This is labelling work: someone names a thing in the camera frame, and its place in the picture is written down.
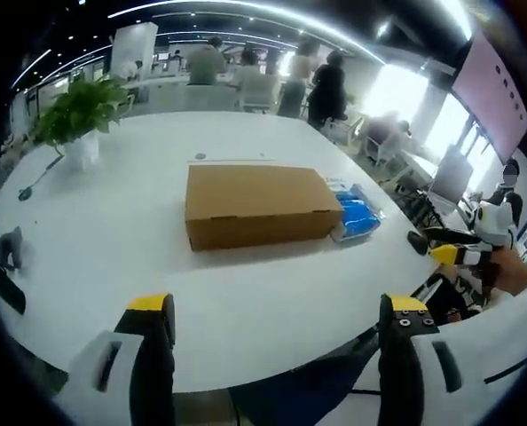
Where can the green plant in white pot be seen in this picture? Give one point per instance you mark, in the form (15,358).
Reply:
(86,106)

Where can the black armrest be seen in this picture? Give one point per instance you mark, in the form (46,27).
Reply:
(8,288)

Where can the brown cardboard shoe box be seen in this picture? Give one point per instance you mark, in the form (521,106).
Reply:
(254,199)

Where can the round table grommet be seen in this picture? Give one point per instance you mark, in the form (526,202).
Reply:
(200,155)

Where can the cluster of office chairs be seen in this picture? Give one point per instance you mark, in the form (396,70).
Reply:
(348,128)

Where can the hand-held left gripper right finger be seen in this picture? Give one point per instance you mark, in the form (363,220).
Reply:
(401,364)

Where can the grey curved object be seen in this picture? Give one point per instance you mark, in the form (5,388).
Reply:
(13,239)

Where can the large wall screen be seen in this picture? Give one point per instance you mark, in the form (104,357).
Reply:
(490,89)

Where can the ceiling light strip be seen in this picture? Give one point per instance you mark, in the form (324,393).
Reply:
(246,11)

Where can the computer monitor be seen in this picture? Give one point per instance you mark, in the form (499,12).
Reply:
(450,182)

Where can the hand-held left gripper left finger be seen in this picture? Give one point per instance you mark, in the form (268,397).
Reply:
(152,355)

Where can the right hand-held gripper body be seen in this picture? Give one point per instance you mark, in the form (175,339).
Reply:
(494,222)

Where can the mesh-backed white chair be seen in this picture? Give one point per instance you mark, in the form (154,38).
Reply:
(263,100)

